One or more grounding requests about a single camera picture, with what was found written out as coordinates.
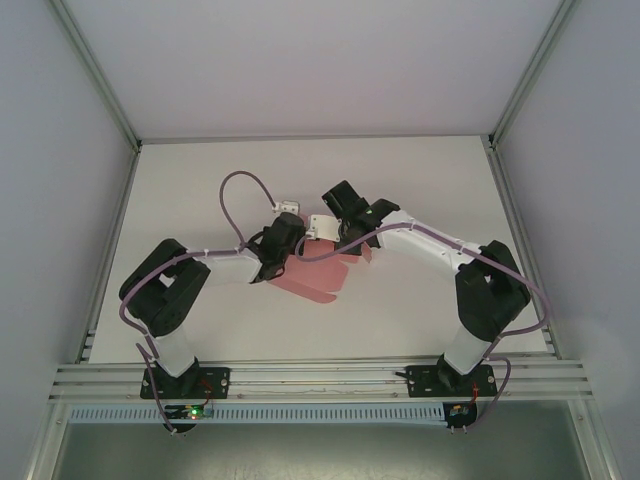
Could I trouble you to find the pink paper box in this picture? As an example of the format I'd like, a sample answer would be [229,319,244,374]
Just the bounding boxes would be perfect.
[267,212,377,306]

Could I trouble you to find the small circuit board green light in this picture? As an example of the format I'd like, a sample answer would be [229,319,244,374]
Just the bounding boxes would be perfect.
[167,403,215,421]

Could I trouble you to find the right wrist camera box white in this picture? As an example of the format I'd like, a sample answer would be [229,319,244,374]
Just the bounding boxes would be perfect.
[307,213,345,242]

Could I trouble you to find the aluminium mounting rail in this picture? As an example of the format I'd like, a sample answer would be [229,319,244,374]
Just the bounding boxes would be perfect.
[48,358,594,404]

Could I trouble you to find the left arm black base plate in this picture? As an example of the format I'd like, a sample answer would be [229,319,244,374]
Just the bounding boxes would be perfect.
[139,366,232,401]

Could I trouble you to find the aluminium table side rail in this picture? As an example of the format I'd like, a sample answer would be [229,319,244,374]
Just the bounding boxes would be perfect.
[74,147,145,364]
[486,144,565,360]

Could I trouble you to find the white slotted cable duct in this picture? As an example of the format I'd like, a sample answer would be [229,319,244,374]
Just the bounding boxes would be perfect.
[67,403,446,425]

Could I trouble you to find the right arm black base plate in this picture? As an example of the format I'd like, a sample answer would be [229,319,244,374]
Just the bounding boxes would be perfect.
[394,364,500,400]

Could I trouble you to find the aluminium frame post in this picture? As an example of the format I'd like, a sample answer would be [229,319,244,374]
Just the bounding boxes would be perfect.
[487,0,577,150]
[49,0,145,152]

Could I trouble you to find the aluminium frame leg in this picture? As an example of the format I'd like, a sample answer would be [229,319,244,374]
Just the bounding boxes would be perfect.
[581,399,629,480]
[24,402,70,480]

